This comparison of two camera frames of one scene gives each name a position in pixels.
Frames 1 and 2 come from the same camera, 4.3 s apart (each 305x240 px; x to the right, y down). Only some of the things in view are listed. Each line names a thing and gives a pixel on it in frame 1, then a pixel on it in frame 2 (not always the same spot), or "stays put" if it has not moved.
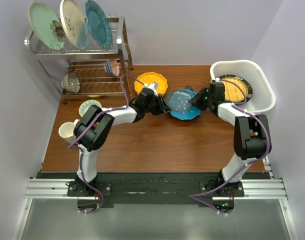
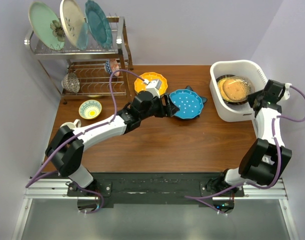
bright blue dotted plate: (178, 102) stays put
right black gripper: (196, 100) -> (251, 98)
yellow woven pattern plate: (232, 92) stays put
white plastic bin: (263, 96) stays put
